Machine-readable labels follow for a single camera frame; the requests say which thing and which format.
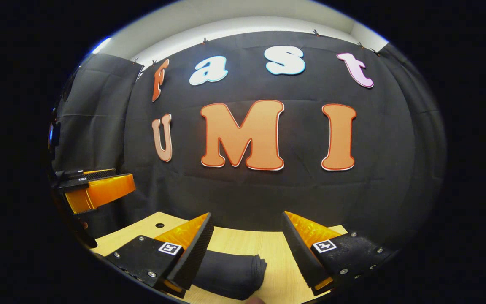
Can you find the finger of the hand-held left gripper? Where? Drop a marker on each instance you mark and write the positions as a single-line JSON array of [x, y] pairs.
[[99, 173], [95, 180]]

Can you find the black backdrop cloth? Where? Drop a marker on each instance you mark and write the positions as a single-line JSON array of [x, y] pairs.
[[302, 190]]

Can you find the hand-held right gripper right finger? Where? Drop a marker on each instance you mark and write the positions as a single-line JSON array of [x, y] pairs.
[[300, 257]]

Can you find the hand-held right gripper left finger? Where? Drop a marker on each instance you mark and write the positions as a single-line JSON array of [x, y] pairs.
[[196, 253]]

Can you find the dark grey jeans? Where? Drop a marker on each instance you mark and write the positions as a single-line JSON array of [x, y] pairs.
[[230, 272]]

